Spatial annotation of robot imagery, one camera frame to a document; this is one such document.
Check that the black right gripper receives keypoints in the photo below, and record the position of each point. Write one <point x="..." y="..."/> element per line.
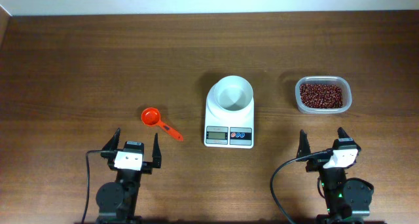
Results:
<point x="313" y="164"/>

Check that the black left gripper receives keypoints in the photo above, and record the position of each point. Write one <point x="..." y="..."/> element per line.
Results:
<point x="150" y="164"/>

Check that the red plastic measuring scoop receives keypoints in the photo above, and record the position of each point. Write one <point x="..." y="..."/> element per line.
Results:
<point x="151" y="117"/>

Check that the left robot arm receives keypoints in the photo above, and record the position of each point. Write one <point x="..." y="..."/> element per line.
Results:
<point x="117" y="200"/>

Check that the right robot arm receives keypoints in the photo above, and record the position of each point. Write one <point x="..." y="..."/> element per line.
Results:
<point x="347" y="199"/>

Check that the white digital kitchen scale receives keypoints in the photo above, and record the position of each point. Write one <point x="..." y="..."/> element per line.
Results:
<point x="228" y="129"/>

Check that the red beans in container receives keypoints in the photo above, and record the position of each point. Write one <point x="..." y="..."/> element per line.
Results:
<point x="321" y="96"/>

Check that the clear plastic bean container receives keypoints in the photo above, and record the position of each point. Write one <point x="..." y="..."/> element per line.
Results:
<point x="339" y="81"/>

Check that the white round bowl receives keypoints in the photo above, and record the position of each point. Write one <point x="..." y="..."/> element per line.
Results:
<point x="233" y="93"/>

